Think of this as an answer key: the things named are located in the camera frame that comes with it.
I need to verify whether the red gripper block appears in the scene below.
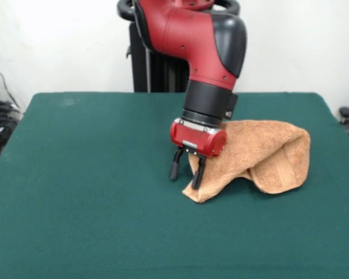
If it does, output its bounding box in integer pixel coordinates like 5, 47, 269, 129
169, 117, 228, 190

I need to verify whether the orange terry towel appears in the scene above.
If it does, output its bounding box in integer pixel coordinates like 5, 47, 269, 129
182, 119, 311, 204

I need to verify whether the dark green table cloth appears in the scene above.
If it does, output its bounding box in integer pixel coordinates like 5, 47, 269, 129
0, 91, 349, 279

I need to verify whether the black robot pedestal with handle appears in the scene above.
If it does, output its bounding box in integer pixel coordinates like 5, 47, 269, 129
117, 0, 238, 93

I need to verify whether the black cable bundle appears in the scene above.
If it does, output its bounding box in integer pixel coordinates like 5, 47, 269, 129
0, 100, 24, 158

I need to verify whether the thin grey wall cable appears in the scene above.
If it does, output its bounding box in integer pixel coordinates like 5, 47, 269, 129
0, 55, 20, 110

